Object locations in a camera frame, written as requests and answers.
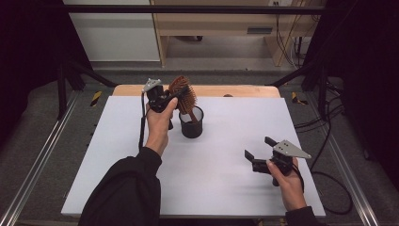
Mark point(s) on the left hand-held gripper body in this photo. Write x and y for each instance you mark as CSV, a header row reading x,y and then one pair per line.
x,y
156,94

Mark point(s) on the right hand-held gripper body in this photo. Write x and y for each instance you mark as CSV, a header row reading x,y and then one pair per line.
x,y
290,150

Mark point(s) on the brown wooden hairbrush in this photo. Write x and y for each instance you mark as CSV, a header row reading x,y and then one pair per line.
x,y
185,94

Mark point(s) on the black mesh cup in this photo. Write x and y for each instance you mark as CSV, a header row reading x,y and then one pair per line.
x,y
191,128

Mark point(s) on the person's left hand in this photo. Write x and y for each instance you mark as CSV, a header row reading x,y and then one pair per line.
x,y
160,125

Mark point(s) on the person's right hand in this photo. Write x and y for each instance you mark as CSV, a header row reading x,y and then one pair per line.
x,y
290,188

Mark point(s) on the yellow black tape strip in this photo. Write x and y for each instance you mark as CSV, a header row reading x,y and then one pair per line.
x,y
296,99
96,98

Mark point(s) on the white cabinet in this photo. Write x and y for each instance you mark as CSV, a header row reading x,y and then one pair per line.
x,y
116,34

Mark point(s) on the black metal stand strut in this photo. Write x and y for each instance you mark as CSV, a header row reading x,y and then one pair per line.
x,y
72,73
313,75

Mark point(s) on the light wooden desk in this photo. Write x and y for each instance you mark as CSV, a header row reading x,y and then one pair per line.
x,y
216,20

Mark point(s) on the grey desk label plate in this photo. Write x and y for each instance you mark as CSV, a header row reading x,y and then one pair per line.
x,y
259,30

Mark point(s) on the black curtain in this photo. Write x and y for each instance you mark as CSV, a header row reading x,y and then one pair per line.
x,y
367,78
28,56

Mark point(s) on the aluminium floor rail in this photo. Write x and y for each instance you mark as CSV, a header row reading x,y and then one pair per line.
x,y
37,163
348,175

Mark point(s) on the black horizontal frame bar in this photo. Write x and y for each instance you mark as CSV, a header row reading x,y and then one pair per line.
x,y
188,9

